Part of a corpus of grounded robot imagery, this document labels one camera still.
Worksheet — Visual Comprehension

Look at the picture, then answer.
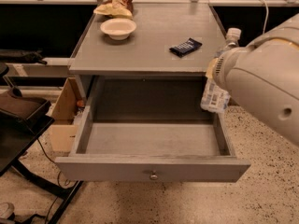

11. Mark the white cable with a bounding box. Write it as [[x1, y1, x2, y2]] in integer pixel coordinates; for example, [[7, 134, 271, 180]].
[[256, 0, 270, 35]]

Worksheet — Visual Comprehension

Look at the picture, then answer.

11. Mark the clear plastic water bottle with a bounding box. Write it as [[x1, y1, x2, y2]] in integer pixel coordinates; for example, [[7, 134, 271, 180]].
[[200, 28, 241, 113]]

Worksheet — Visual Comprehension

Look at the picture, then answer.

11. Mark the dark blue snack packet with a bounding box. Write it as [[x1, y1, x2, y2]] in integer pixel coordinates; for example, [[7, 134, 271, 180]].
[[169, 38, 202, 57]]

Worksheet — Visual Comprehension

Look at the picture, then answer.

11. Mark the white paper bowl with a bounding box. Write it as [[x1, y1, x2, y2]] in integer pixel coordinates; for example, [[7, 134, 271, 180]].
[[100, 18, 136, 40]]

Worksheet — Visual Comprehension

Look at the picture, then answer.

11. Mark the round metal drawer knob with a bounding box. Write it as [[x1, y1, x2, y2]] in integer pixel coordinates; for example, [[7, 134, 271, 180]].
[[149, 172, 158, 181]]

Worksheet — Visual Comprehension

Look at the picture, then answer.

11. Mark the grey open drawer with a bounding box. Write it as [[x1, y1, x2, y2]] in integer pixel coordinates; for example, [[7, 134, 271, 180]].
[[54, 76, 251, 184]]

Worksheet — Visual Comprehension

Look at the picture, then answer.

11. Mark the grey wooden cabinet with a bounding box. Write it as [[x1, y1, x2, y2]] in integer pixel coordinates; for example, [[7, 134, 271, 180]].
[[70, 3, 224, 109]]

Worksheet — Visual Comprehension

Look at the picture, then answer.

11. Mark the black floor cable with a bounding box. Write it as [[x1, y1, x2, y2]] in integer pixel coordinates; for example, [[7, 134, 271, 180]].
[[36, 138, 73, 224]]

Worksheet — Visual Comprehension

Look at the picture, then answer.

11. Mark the black bag on ledge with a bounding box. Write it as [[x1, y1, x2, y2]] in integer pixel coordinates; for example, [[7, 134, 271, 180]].
[[0, 49, 47, 64]]

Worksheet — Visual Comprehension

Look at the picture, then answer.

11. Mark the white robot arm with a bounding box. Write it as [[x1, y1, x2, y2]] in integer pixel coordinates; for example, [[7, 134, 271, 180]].
[[209, 14, 299, 146]]

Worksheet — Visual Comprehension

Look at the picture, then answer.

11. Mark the yellow crumpled chip bag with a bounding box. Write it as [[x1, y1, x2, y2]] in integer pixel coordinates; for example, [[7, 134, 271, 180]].
[[93, 3, 133, 20]]

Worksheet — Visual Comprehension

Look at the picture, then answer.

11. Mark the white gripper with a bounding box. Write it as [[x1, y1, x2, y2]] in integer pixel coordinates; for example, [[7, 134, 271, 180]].
[[206, 48, 249, 90]]

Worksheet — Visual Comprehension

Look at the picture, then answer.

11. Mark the cardboard box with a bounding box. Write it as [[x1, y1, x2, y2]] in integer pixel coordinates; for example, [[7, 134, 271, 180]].
[[50, 77, 84, 152]]

